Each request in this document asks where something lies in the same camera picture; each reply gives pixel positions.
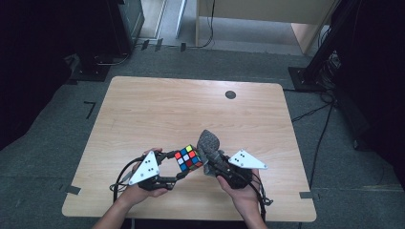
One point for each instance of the multicoloured puzzle cube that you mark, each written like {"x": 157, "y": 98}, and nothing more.
{"x": 188, "y": 158}

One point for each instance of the person's right hand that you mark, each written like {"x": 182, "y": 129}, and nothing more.
{"x": 237, "y": 192}

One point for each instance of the light wooden cabinet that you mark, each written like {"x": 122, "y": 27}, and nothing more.
{"x": 261, "y": 11}

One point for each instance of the black metal stand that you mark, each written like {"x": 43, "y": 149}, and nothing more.
{"x": 321, "y": 54}

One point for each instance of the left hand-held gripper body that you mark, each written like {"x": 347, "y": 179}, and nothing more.
{"x": 144, "y": 168}

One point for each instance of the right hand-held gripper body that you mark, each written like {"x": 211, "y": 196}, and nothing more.
{"x": 245, "y": 162}

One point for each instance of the grey tape strip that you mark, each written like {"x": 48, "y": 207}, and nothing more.
{"x": 73, "y": 190}
{"x": 309, "y": 195}

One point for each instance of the black cabinet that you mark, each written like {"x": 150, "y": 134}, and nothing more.
{"x": 124, "y": 25}

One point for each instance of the person's left hand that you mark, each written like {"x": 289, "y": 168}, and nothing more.
{"x": 143, "y": 192}

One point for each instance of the black round table grommet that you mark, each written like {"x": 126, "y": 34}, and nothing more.
{"x": 230, "y": 94}

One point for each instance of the grey fluffy towel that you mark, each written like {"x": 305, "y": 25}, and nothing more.
{"x": 208, "y": 143}

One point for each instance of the white floor rail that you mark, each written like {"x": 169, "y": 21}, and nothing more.
{"x": 181, "y": 17}

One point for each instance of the small black tape piece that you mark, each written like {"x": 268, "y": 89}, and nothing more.
{"x": 159, "y": 44}
{"x": 145, "y": 44}
{"x": 183, "y": 47}

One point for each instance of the black curtain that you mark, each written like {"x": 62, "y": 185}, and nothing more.
{"x": 31, "y": 63}
{"x": 379, "y": 79}

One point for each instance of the black stand base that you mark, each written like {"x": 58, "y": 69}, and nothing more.
{"x": 90, "y": 71}

